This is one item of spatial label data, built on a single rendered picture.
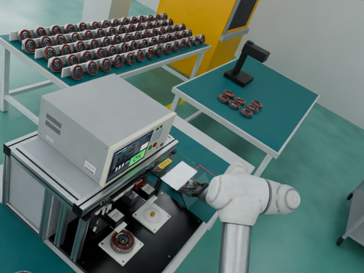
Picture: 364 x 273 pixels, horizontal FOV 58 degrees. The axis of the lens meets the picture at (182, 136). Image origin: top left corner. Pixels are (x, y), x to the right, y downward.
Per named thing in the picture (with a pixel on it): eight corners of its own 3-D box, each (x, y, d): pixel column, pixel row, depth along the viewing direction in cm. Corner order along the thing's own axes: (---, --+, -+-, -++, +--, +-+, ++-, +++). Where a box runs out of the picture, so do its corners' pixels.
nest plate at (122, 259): (143, 245, 156) (143, 244, 155) (122, 266, 144) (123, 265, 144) (119, 226, 160) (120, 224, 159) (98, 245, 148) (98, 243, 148)
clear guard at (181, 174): (210, 185, 170) (214, 177, 166) (187, 209, 151) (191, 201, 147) (161, 150, 178) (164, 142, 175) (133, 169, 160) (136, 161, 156)
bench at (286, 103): (290, 140, 453) (320, 95, 411) (240, 212, 309) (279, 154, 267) (223, 99, 483) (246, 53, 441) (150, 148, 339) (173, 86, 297)
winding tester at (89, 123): (163, 146, 164) (176, 113, 152) (102, 188, 130) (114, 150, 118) (106, 105, 174) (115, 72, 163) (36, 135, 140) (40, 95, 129)
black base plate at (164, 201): (201, 223, 182) (203, 221, 181) (128, 313, 132) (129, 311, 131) (137, 175, 195) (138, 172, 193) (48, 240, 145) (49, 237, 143)
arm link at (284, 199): (280, 184, 132) (250, 179, 129) (310, 182, 115) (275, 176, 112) (278, 218, 129) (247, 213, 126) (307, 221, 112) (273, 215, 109)
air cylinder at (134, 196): (138, 199, 177) (141, 192, 174) (129, 206, 171) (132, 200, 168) (131, 194, 179) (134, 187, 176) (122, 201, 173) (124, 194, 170)
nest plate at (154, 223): (170, 217, 175) (171, 216, 174) (154, 234, 163) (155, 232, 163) (149, 200, 179) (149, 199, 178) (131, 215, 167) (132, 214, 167)
